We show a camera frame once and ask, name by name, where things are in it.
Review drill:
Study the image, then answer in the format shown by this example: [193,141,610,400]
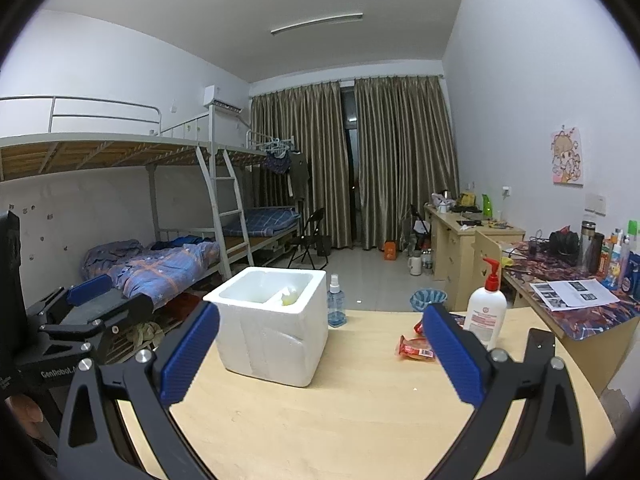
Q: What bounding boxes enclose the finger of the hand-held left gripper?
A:
[42,294,154,346]
[27,274,115,318]

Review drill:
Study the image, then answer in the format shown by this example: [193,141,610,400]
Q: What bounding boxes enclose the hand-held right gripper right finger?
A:
[422,302,586,480]

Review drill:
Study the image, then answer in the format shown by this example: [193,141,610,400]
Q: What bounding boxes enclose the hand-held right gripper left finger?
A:
[57,302,221,480]

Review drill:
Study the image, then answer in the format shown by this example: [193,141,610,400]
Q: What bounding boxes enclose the white foam box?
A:
[202,266,329,388]

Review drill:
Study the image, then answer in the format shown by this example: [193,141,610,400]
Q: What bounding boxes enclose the person's left hand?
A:
[7,394,45,439]

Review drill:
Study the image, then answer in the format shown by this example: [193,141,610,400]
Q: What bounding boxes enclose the beige cloth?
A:
[125,322,163,348]

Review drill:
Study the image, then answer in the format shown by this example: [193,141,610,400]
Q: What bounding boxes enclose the red cloth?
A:
[165,292,201,321]

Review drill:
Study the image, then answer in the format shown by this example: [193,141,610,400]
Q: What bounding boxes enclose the white lotion pump bottle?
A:
[462,257,508,352]

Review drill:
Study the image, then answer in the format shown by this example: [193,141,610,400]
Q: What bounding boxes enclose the blue trash bin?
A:
[410,286,448,311]

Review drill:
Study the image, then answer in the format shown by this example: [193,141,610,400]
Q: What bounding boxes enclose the blue patterned quilt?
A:
[82,240,221,311]

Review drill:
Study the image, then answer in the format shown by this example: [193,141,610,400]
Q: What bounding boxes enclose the blue jacket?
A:
[150,235,216,251]

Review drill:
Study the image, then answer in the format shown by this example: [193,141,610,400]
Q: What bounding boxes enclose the light wooden drawer desk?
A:
[424,202,526,311]

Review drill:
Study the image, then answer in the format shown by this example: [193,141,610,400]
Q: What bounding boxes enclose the wooden smiley face chair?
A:
[474,230,516,306]

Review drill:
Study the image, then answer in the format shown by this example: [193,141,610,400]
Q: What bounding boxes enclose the blue spray bottle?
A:
[327,274,346,329]

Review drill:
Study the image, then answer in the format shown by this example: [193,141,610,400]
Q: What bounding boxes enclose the desk with patterned cover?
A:
[500,237,640,396]

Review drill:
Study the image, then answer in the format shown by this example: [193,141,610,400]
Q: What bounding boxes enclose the printed paper sheet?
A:
[529,277,621,311]

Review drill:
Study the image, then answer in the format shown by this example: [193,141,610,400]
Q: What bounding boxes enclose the black folding stand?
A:
[407,204,433,251]

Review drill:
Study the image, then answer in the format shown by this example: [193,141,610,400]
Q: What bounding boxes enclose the white metal bunk bed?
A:
[0,95,256,311]
[210,105,306,266]

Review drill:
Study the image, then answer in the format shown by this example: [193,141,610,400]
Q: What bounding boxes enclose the blue plaid bedding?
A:
[222,207,301,237]

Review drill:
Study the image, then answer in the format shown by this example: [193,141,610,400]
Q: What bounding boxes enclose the steel thermos flask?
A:
[579,220,598,273]

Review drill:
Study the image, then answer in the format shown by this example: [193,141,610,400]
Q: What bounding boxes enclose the white bed ladder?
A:
[196,146,253,281]

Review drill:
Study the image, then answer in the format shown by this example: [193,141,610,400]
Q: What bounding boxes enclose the black folding chair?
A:
[287,207,328,270]

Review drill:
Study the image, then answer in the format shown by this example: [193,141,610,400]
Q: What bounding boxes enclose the row of toiletry bottles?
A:
[597,219,640,301]

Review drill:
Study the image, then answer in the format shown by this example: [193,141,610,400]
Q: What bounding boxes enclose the brown curtain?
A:
[354,75,461,251]
[250,81,353,250]

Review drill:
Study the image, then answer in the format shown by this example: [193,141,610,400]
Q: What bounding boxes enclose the hanging dark clothes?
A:
[262,152,310,201]

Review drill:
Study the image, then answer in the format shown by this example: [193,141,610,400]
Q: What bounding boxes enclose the white air conditioner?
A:
[202,85,242,112]

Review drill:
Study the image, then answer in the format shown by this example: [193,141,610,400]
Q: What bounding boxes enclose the ceiling tube lamp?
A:
[270,11,364,36]

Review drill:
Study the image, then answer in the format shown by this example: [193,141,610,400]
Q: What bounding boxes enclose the cartoon wall poster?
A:
[550,125,585,187]

